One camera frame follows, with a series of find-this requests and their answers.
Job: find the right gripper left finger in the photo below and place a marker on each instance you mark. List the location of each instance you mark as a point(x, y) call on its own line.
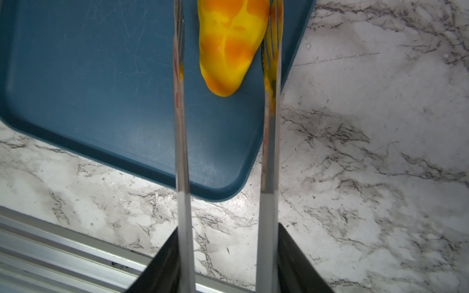
point(162, 275)

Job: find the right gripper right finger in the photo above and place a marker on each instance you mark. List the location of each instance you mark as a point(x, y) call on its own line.
point(295, 272)

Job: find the teal rectangular tray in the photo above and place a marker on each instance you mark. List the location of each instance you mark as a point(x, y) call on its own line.
point(95, 78)

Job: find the yellow striped croissant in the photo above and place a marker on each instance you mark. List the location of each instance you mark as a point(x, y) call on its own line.
point(230, 33)

